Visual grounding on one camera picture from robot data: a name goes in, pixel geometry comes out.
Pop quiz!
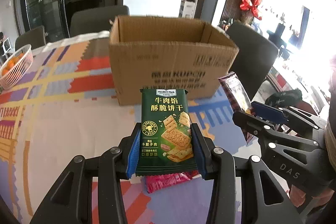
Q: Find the white storage shelf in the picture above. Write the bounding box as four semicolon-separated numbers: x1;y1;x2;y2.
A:
179;0;196;19

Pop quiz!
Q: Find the pink snack packet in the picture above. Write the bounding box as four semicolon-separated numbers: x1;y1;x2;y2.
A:
145;170;201;193

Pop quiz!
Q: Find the colourful patterned tablecloth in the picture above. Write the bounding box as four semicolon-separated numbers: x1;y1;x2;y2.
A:
1;31;256;223

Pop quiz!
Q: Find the dark chair behind table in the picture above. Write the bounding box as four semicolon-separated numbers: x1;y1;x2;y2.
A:
70;5;129;37

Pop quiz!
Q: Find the dark chair far left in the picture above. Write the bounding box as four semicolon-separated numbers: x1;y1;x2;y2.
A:
15;26;46;51

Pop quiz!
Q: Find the dark chair right side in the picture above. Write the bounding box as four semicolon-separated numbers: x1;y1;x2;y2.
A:
227;23;278;99

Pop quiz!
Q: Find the green beef cracker packet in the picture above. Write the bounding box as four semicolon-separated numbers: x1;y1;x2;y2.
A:
135;89;197;176

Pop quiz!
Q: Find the pink basket of oranges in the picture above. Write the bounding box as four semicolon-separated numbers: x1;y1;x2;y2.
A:
1;44;34;90

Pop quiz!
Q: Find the red balloon decoration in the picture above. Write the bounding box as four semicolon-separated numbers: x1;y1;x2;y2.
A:
240;0;262;20

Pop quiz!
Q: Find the plaid long snack packet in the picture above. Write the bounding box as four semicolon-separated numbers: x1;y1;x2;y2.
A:
217;71;255;143

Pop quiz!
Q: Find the brown cardboard box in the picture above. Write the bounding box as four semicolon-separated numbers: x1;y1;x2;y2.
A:
109;15;239;106

